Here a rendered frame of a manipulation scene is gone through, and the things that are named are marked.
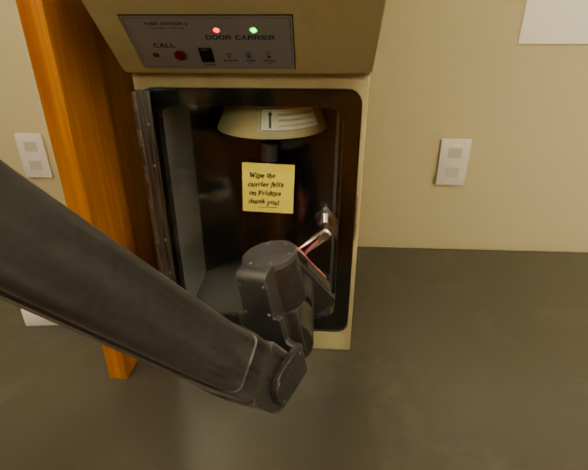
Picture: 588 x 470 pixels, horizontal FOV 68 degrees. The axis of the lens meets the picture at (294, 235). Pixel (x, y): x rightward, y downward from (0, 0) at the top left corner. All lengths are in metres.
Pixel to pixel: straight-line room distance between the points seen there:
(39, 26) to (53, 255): 0.39
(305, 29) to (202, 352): 0.36
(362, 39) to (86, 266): 0.40
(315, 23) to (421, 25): 0.56
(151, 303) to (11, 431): 0.53
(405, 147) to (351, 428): 0.67
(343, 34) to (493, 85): 0.63
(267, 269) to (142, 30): 0.31
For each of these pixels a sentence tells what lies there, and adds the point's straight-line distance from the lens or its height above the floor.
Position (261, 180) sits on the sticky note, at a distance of 0.65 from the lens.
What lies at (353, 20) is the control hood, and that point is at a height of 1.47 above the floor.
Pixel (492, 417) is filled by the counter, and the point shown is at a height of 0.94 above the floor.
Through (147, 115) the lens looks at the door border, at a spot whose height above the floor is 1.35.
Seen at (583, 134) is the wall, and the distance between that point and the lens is 1.24.
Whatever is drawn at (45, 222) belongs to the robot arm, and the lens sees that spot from 0.25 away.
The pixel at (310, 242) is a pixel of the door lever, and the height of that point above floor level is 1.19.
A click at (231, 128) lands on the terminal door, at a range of 0.63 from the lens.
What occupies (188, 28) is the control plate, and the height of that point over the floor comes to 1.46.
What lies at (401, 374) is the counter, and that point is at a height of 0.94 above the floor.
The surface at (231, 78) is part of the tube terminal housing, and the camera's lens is 0.63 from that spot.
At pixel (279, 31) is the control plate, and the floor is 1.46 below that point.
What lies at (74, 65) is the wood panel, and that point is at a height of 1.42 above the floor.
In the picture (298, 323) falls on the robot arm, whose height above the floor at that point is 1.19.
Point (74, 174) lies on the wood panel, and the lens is 0.64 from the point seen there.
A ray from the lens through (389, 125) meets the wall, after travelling 1.09.
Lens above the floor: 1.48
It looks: 27 degrees down
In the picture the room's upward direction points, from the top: straight up
